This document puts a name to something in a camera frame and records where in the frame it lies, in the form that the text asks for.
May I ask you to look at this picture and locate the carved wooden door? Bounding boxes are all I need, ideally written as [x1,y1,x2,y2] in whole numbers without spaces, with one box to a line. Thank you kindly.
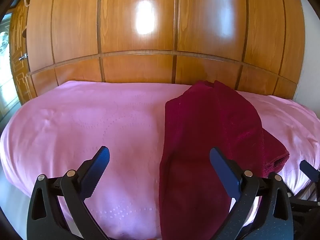
[9,4,38,105]

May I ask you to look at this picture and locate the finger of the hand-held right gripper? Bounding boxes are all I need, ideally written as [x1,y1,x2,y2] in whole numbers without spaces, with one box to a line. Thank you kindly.
[299,160,320,181]

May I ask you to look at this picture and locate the maroon fleece garment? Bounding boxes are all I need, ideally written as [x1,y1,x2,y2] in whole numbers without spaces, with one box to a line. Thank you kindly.
[159,80,290,240]

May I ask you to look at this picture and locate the pink bed sheet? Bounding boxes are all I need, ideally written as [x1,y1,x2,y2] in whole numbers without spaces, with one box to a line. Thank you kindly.
[0,80,320,240]

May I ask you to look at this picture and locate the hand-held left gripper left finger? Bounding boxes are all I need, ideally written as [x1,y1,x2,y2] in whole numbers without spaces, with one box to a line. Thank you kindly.
[26,146,112,240]

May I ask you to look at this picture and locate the bright window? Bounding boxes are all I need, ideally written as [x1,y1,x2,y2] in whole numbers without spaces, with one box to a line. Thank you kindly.
[0,15,19,117]

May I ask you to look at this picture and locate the wooden wardrobe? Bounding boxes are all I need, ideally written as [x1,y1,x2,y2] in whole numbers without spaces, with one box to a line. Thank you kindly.
[25,0,306,100]

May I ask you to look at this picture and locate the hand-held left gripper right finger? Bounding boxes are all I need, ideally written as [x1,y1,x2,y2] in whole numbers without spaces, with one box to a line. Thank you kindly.
[209,147,294,240]

